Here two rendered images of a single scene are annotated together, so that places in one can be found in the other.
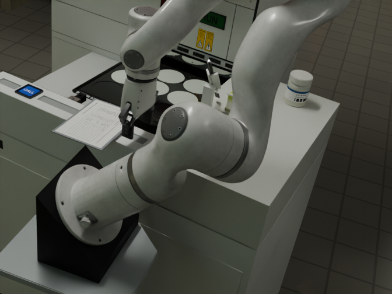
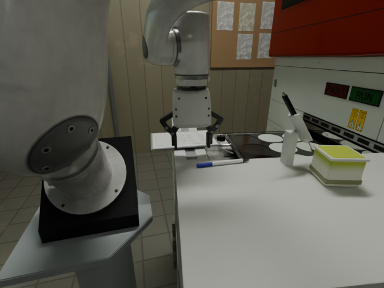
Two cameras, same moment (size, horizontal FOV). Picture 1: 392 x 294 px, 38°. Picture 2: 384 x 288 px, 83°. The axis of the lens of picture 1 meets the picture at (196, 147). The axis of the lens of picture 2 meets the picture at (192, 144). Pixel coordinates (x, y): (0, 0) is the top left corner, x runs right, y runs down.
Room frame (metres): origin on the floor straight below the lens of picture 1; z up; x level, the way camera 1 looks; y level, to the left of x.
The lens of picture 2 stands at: (0.97, -0.33, 1.22)
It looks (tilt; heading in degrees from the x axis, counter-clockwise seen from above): 22 degrees down; 62
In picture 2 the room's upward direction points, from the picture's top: straight up
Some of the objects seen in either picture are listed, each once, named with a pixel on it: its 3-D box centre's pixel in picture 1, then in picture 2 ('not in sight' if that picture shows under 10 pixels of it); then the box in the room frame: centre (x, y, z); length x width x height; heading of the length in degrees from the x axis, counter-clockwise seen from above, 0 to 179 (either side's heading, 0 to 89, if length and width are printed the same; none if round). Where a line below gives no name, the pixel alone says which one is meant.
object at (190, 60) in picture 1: (180, 66); (331, 145); (1.83, 0.10, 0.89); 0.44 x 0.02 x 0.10; 68
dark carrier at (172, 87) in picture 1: (153, 88); (283, 148); (1.63, 0.17, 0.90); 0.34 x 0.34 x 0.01; 68
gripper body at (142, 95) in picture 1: (140, 90); (191, 105); (1.24, 0.16, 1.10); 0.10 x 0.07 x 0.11; 157
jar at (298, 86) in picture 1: (298, 88); not in sight; (1.57, -0.28, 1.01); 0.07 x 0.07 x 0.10
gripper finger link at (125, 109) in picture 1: (129, 109); (174, 118); (1.20, 0.18, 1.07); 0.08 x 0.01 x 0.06; 158
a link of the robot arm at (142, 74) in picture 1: (142, 67); (192, 80); (1.24, 0.16, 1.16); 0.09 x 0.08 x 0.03; 157
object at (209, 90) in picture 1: (211, 89); (296, 138); (1.44, -0.02, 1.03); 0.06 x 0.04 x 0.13; 158
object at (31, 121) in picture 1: (66, 129); (185, 147); (1.32, 0.37, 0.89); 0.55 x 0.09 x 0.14; 68
